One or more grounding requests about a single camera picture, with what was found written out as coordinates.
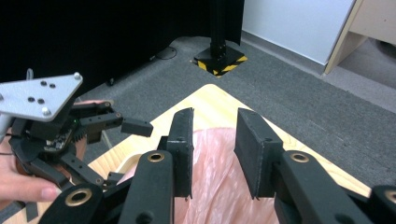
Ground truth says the black stand with striped base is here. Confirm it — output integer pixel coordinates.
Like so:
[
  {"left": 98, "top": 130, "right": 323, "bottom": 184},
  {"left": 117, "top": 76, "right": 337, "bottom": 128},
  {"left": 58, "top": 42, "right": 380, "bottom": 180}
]
[{"left": 193, "top": 0, "right": 249, "bottom": 78}]

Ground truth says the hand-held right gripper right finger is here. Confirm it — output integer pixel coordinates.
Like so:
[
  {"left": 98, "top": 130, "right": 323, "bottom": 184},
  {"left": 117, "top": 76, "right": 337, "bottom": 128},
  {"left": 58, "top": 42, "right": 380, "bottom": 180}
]
[{"left": 233, "top": 106, "right": 284, "bottom": 201}]

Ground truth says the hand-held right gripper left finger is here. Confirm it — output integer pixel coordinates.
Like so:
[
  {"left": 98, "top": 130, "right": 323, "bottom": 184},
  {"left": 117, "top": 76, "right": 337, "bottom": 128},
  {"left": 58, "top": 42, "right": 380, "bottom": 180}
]
[{"left": 158, "top": 106, "right": 196, "bottom": 199}]

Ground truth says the thin black floor cable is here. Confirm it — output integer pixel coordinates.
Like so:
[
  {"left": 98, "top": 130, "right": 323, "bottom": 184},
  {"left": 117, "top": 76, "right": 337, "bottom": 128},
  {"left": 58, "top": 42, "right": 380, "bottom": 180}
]
[{"left": 154, "top": 46, "right": 177, "bottom": 61}]

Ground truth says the beige desk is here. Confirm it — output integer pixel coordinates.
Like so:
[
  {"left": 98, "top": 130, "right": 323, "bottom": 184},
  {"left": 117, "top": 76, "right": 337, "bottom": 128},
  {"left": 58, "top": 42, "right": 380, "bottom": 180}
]
[{"left": 323, "top": 0, "right": 396, "bottom": 76}]

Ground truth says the pink plastic bag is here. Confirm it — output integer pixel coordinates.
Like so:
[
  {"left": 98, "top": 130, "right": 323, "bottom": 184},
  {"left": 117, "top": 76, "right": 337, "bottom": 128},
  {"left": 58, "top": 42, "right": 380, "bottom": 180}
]
[{"left": 120, "top": 127, "right": 281, "bottom": 224}]

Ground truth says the black curtain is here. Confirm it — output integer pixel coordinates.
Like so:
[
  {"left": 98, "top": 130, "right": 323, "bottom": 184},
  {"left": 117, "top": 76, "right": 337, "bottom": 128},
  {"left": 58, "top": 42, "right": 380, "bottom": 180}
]
[{"left": 0, "top": 0, "right": 246, "bottom": 92}]

